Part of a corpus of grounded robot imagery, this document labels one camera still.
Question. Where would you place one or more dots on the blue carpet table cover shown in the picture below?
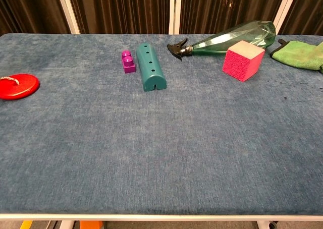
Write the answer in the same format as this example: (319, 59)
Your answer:
(151, 138)

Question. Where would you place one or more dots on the white frame post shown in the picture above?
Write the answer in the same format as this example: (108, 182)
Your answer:
(68, 10)
(174, 9)
(286, 5)

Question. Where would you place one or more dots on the dark brown curtain panel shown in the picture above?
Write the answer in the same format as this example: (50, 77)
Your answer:
(222, 7)
(308, 9)
(30, 9)
(121, 9)

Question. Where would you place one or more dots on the black caster wheel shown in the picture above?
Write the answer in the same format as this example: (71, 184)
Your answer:
(273, 225)

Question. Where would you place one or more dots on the white table frame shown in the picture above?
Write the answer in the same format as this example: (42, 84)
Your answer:
(161, 217)

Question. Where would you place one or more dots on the green microfibre cloth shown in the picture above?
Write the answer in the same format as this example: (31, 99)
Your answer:
(297, 55)

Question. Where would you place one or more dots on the pink foam cube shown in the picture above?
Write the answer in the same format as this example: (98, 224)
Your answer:
(242, 62)

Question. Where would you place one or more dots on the green transparent spray bottle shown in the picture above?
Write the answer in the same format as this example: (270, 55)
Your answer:
(239, 37)

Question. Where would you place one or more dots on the purple toy brick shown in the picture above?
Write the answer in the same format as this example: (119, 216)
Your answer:
(129, 65)

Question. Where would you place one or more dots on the teal half-round block with holes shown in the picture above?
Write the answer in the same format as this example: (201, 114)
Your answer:
(151, 70)

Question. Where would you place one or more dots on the orange box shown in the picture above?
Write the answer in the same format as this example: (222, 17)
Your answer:
(90, 225)

